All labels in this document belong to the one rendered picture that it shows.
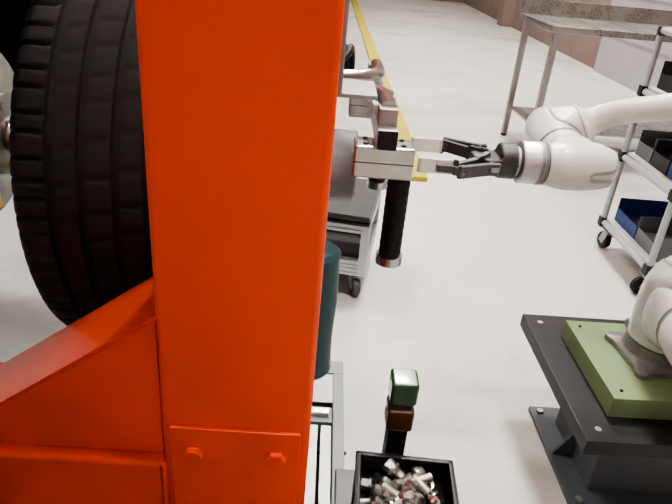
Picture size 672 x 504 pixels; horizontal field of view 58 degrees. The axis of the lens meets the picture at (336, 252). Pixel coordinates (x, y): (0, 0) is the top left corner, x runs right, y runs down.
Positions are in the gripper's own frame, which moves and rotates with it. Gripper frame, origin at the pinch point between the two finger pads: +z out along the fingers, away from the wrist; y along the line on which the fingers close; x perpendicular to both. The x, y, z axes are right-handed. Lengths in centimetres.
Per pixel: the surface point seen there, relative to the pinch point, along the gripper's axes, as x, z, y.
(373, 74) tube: 17.7, 12.2, -12.2
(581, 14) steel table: 4, -152, 327
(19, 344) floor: -83, 111, 34
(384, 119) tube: 16.1, 11.6, -35.6
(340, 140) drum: 7.7, 17.2, -20.1
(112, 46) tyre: 24, 48, -41
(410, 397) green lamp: -19, 5, -54
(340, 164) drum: 4.4, 17.0, -22.9
